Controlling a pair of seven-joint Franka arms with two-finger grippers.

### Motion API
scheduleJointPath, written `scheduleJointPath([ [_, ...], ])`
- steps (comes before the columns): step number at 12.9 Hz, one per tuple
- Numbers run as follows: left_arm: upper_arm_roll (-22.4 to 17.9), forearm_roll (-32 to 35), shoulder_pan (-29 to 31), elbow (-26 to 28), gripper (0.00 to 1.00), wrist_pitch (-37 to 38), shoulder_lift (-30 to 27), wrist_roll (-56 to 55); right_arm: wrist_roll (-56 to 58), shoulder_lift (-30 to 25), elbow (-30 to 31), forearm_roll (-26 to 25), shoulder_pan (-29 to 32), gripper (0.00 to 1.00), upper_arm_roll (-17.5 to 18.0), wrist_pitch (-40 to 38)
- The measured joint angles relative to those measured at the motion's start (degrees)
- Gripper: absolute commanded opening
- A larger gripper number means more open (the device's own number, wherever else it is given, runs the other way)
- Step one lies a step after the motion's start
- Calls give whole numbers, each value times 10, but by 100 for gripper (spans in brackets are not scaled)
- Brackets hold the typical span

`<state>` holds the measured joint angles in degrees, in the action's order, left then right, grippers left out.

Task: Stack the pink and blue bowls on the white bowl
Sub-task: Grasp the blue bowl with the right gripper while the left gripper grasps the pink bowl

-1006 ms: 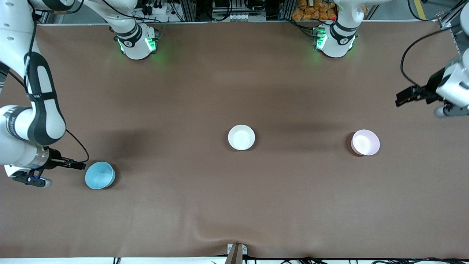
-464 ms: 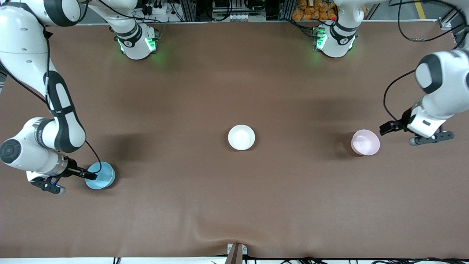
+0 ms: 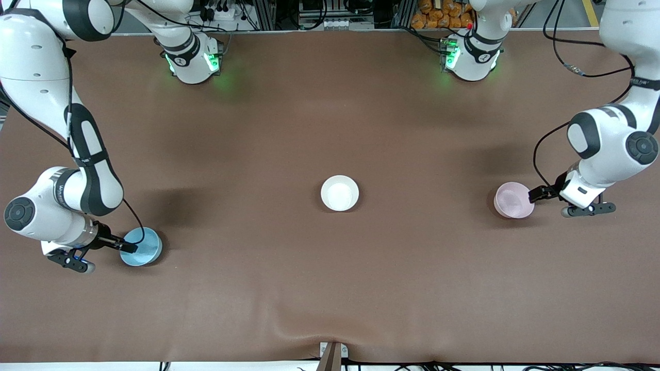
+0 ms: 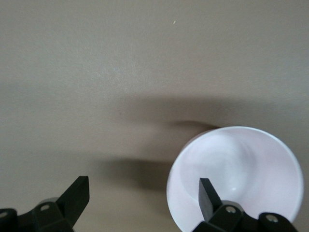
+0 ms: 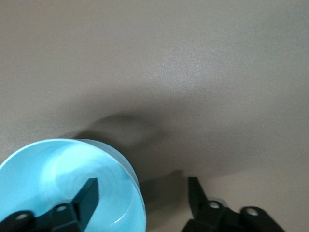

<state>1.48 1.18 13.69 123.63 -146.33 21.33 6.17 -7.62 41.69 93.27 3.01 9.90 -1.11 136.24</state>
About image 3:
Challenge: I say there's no blue bowl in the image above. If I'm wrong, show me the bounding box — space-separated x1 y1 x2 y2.
120 227 163 267

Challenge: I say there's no pink bowl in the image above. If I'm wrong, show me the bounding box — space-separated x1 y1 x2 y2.
493 182 535 220

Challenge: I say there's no white bowl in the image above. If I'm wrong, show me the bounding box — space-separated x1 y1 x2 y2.
321 175 360 212

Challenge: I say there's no orange packaged goods pile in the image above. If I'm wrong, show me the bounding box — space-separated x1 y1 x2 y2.
411 0 516 30

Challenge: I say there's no brown table cloth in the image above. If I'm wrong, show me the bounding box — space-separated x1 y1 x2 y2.
0 28 660 364

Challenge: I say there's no brown pole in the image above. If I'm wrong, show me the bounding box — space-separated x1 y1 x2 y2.
316 342 342 371

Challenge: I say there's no white power strip with plugs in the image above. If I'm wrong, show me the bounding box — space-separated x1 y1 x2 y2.
199 0 243 22

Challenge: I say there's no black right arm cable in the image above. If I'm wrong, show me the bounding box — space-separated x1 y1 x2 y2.
0 41 146 247

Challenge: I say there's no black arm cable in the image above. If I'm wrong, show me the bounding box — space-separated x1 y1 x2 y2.
533 0 636 191
0 41 146 247

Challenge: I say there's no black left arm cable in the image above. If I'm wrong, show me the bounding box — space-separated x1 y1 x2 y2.
533 0 636 191

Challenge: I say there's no aluminium frame post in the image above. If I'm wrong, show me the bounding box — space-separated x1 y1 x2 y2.
255 0 276 30
394 0 416 29

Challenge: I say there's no grey metal bracket plate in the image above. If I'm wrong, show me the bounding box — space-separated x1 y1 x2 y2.
319 342 349 359

